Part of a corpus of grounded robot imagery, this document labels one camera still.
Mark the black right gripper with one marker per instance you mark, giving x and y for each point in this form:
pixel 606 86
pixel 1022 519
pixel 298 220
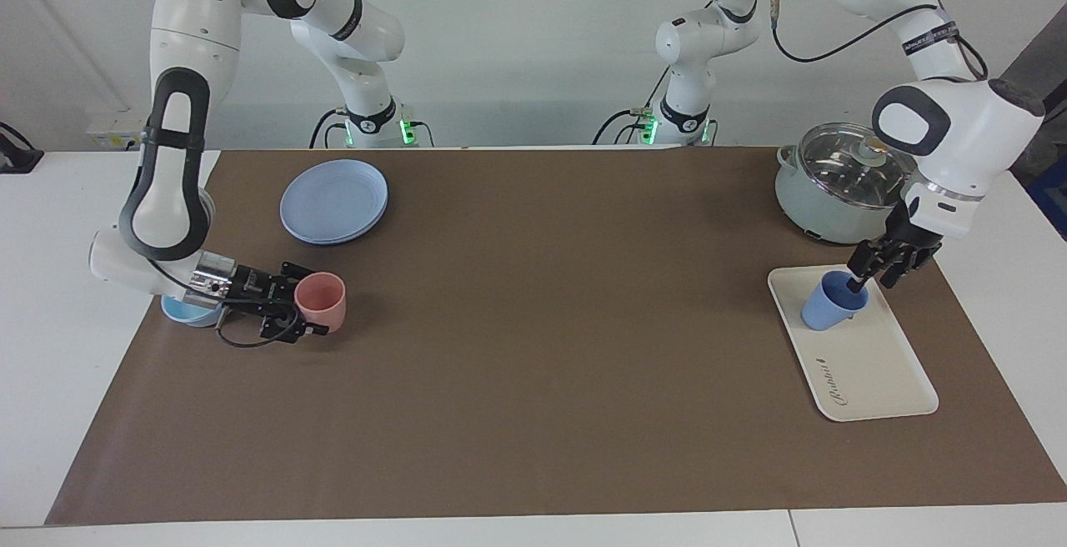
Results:
pixel 260 288

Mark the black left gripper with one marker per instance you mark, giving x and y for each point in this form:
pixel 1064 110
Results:
pixel 913 238

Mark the pink plastic cup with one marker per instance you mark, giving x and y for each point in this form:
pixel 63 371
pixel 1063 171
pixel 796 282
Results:
pixel 325 305

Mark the blue plastic cup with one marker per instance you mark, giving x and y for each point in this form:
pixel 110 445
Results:
pixel 825 309

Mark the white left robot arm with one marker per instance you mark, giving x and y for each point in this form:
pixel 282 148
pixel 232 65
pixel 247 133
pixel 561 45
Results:
pixel 959 130

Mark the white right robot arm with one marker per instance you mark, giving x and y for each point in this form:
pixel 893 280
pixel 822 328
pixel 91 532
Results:
pixel 179 113

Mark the cream tray with Rabbit print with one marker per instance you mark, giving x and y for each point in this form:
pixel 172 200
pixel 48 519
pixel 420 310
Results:
pixel 867 372

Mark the light blue bowl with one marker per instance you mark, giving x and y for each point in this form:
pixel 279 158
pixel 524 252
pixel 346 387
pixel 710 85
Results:
pixel 187 313

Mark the pale blue round plate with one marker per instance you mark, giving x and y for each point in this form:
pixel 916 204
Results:
pixel 333 197

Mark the blue box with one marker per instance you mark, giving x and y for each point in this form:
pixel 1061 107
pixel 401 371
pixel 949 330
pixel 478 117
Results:
pixel 1052 197

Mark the brown paper table mat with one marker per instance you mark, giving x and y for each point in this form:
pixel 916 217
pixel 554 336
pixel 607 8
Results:
pixel 533 363

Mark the white wall power strip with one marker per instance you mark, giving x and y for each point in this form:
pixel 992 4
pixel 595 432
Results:
pixel 112 134

